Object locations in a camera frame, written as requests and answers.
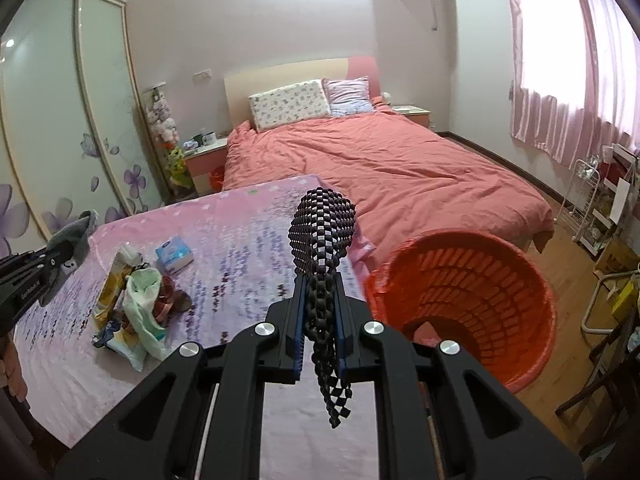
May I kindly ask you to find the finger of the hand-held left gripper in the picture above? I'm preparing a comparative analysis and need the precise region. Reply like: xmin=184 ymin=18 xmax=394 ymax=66
xmin=35 ymin=240 xmax=77 ymax=275

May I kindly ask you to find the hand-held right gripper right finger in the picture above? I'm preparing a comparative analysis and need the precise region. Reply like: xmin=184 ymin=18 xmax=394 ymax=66
xmin=335 ymin=284 xmax=586 ymax=480

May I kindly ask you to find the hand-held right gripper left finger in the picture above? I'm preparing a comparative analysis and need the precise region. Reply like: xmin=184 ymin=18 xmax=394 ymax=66
xmin=55 ymin=275 xmax=307 ymax=480

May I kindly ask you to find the grey cloth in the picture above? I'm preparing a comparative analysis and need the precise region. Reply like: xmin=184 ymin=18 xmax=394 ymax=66
xmin=37 ymin=210 xmax=99 ymax=307

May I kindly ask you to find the black checkered mesh cloth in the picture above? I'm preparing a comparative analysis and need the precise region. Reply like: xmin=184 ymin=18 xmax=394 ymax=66
xmin=288 ymin=187 xmax=357 ymax=429

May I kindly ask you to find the navy cracker packet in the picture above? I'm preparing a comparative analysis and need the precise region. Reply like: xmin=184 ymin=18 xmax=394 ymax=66
xmin=91 ymin=317 xmax=147 ymax=372

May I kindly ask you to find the orange plastic basket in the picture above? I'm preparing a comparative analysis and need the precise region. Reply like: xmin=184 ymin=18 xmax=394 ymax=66
xmin=364 ymin=230 xmax=557 ymax=395

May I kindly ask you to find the person's left forearm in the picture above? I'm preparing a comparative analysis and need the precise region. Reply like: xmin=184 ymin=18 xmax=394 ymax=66
xmin=0 ymin=335 xmax=29 ymax=403

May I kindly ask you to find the gold snack wrapper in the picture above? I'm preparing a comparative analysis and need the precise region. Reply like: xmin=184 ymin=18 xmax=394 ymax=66
xmin=93 ymin=250 xmax=135 ymax=328

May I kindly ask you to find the crumpled white tissue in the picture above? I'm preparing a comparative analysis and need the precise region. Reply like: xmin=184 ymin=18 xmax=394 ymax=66
xmin=117 ymin=242 xmax=147 ymax=268

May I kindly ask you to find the green plastic bag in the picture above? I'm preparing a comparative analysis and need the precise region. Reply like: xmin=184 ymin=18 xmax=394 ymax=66
xmin=122 ymin=267 xmax=173 ymax=361

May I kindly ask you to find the pink floral printed blanket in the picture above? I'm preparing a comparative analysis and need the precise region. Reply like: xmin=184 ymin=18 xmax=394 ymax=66
xmin=14 ymin=174 xmax=381 ymax=480

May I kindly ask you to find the red wrapper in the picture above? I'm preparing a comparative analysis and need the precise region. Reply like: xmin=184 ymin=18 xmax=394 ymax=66
xmin=156 ymin=276 xmax=177 ymax=322

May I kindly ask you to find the blue tissue pack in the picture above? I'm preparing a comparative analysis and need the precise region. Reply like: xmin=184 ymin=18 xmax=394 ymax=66
xmin=154 ymin=236 xmax=195 ymax=275

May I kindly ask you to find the floral sliding door wardrobe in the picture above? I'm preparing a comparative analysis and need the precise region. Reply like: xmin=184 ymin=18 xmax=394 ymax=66
xmin=0 ymin=0 xmax=170 ymax=261

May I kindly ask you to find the column of plush toys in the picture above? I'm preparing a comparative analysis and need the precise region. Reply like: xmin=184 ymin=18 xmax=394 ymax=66
xmin=144 ymin=85 xmax=193 ymax=202

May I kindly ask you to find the pink and white nightstand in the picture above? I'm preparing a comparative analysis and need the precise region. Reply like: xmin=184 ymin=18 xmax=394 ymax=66
xmin=182 ymin=137 xmax=230 ymax=197
xmin=390 ymin=104 xmax=432 ymax=129

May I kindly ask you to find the coral bed duvet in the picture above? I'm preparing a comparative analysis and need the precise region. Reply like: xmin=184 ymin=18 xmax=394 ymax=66
xmin=222 ymin=100 xmax=555 ymax=281

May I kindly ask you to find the white floral pillow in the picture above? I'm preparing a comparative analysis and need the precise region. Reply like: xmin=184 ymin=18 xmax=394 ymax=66
xmin=248 ymin=79 xmax=331 ymax=133

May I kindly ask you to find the pink striped pillow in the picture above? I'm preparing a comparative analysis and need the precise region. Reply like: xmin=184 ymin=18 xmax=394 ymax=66
xmin=322 ymin=76 xmax=375 ymax=118

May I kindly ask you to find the beige and pink headboard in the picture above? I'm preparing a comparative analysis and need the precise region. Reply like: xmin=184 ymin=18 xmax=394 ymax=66
xmin=223 ymin=56 xmax=383 ymax=133

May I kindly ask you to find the dark wooden chair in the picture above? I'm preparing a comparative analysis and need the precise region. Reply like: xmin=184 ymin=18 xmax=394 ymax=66
xmin=555 ymin=305 xmax=640 ymax=463

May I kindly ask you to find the pink curtain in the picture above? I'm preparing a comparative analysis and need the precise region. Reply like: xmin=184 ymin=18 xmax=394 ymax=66
xmin=500 ymin=0 xmax=640 ymax=168

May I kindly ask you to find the white wire rack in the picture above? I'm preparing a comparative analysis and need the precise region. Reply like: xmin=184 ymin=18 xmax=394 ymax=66
xmin=556 ymin=159 xmax=602 ymax=256

